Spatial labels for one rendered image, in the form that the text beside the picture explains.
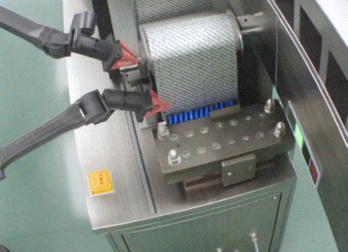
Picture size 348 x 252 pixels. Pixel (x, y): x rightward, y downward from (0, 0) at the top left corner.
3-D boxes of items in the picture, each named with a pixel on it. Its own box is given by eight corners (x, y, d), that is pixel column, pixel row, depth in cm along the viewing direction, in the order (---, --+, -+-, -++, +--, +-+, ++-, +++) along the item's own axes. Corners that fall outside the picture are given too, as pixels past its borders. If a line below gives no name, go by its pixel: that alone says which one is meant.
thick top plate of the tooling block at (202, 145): (153, 141, 165) (151, 129, 160) (276, 111, 168) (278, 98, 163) (165, 185, 155) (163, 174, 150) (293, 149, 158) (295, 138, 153)
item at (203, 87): (162, 119, 165) (155, 77, 150) (237, 100, 166) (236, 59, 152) (162, 120, 164) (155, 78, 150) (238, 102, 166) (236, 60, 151)
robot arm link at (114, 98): (105, 102, 147) (104, 84, 150) (96, 113, 153) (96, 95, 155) (128, 104, 150) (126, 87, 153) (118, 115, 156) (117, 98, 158)
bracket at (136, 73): (136, 119, 180) (122, 54, 156) (155, 114, 181) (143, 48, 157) (138, 130, 177) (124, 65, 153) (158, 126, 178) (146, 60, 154)
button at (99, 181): (88, 177, 167) (86, 173, 166) (109, 172, 168) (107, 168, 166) (92, 195, 163) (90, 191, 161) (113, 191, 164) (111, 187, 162)
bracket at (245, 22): (236, 20, 151) (235, 15, 150) (253, 18, 152) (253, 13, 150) (241, 30, 148) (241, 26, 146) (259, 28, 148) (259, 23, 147)
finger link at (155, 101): (166, 120, 161) (137, 117, 157) (161, 102, 165) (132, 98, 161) (176, 104, 157) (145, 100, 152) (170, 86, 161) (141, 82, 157)
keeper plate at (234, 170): (221, 181, 161) (221, 161, 152) (253, 172, 162) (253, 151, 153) (223, 188, 159) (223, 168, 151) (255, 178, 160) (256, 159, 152)
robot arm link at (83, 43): (66, 54, 140) (76, 46, 136) (70, 33, 143) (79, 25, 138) (87, 60, 144) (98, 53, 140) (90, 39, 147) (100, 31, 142)
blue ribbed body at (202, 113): (166, 121, 165) (165, 113, 162) (235, 104, 166) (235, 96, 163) (169, 130, 162) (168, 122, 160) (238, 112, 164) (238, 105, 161)
